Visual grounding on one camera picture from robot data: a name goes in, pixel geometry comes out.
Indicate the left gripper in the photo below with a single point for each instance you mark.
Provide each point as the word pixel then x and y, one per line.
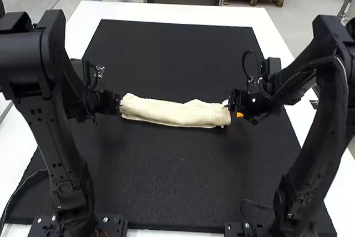
pixel 108 102

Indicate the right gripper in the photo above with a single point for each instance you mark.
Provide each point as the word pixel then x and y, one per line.
pixel 249 103

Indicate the pale towel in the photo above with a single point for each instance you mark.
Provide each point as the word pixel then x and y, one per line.
pixel 166 112

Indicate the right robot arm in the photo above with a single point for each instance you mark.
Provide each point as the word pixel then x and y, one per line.
pixel 313 137

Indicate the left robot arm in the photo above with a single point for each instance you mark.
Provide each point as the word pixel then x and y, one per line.
pixel 52 67

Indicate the black mat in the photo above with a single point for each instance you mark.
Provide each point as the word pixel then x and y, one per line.
pixel 172 165

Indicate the grey metal stand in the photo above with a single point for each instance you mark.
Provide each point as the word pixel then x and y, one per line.
pixel 346 4

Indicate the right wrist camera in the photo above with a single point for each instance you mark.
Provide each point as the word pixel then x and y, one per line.
pixel 271 65

